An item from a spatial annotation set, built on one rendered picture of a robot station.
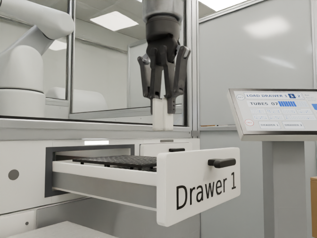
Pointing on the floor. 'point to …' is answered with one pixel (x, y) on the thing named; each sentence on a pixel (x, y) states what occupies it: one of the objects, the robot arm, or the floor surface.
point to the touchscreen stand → (284, 189)
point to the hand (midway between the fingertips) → (162, 114)
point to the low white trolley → (63, 232)
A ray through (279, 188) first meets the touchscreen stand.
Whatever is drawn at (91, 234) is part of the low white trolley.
